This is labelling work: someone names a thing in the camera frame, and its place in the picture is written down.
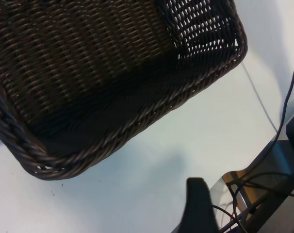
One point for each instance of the silver metal frame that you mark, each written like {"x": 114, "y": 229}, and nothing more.
{"x": 278, "y": 155}

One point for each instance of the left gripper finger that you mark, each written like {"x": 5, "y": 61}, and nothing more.
{"x": 200, "y": 208}

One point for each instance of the dark brown wicker basket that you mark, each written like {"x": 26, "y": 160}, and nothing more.
{"x": 88, "y": 72}

